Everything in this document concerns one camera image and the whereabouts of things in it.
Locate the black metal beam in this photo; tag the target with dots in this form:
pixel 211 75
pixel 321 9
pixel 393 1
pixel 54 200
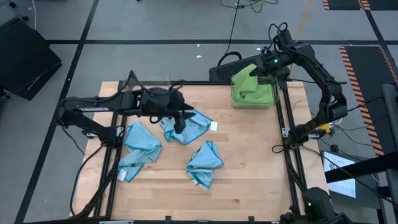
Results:
pixel 357 169

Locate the silver mounting plate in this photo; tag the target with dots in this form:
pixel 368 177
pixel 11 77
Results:
pixel 92 134
pixel 285 132

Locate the clear plastic basket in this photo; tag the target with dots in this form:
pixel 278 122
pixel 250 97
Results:
pixel 276 102
pixel 155 79

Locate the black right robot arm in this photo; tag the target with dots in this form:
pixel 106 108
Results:
pixel 323 74

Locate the black perforated computer case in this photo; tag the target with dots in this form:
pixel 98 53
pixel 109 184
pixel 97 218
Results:
pixel 230 70

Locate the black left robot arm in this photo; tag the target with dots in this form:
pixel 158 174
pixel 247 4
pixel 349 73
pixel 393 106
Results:
pixel 93 109

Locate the black mat with orange stripes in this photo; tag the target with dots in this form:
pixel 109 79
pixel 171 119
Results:
pixel 367 81
pixel 345 3

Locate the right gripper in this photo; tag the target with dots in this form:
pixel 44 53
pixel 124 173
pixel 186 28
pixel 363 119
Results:
pixel 276 60

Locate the grey metal post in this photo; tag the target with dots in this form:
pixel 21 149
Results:
pixel 390 124

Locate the black power adapter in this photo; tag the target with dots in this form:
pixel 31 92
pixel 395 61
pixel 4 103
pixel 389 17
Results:
pixel 335 148

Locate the black equipment case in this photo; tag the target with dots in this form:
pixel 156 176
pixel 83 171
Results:
pixel 25 62

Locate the blue microfiber towel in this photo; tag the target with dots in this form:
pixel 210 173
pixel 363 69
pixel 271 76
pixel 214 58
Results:
pixel 205 161
pixel 140 146
pixel 196 130

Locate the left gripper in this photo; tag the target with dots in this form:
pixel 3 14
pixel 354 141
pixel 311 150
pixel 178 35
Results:
pixel 161 102

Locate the white towel brand label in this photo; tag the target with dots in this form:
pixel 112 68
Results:
pixel 195 182

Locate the white paper hang tag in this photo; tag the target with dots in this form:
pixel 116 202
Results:
pixel 122 175
pixel 214 126
pixel 203 187

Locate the silver metal bracket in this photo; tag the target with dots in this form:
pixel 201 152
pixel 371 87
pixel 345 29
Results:
pixel 116 222

